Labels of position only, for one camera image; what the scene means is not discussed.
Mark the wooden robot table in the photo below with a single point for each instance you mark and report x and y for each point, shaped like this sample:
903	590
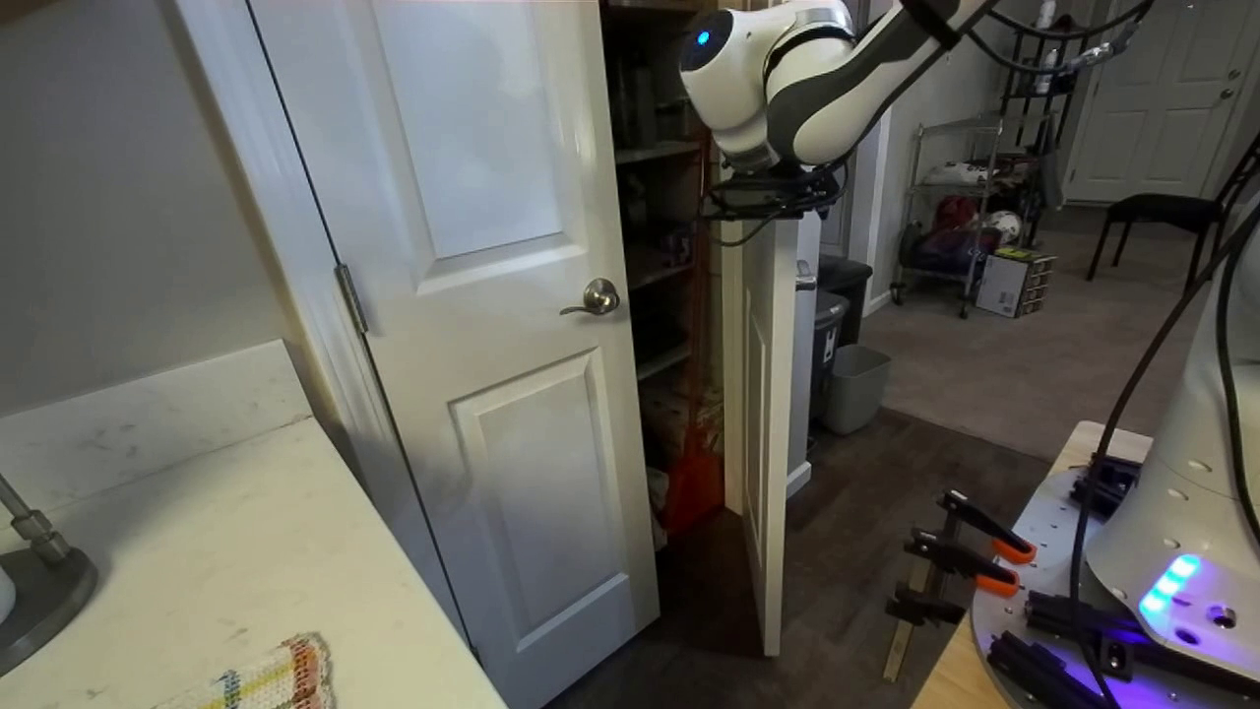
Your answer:
952	684

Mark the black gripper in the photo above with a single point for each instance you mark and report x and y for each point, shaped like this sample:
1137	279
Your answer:
804	185

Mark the small black clamp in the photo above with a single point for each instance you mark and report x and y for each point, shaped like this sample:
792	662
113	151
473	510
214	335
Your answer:
926	607

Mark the cardboard box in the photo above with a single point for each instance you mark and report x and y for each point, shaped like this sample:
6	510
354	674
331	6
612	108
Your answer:
1012	281

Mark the wooden ruler stick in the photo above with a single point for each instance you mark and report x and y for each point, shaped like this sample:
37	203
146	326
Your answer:
900	645

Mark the black waste bin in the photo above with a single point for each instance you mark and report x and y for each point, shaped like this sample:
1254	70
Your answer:
848	279

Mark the dark grey waste bin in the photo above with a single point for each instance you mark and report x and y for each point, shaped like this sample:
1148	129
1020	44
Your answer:
830	357

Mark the white kitchen counter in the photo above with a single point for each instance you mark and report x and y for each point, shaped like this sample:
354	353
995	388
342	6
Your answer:
200	554

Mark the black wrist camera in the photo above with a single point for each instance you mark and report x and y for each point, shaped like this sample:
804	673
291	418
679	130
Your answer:
742	197

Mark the wooden pantry shelves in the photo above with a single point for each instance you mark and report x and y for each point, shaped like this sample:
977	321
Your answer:
663	151

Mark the black chair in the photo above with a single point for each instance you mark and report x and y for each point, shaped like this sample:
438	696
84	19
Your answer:
1163	210

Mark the striped dish cloth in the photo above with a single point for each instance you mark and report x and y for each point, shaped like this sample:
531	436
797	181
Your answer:
283	673

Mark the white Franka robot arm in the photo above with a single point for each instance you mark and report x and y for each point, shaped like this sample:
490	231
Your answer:
802	79

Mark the light grey waste bin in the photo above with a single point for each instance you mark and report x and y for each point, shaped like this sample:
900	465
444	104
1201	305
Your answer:
855	392

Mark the black mounting bracket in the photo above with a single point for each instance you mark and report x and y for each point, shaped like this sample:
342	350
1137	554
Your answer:
1047	673
1090	619

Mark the black clamp with orange tip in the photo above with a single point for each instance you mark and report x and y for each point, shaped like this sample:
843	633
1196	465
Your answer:
965	557
985	516

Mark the white panelled closet door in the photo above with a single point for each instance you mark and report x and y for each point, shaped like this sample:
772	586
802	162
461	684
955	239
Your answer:
768	436
525	499

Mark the metal door hinge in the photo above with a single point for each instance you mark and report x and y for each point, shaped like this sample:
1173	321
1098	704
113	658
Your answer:
354	300

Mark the white double cabinet doors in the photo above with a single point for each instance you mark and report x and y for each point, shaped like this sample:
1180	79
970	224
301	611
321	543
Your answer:
283	197

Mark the white panelled room door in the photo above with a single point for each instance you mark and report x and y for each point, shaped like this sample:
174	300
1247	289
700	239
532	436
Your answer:
1157	100

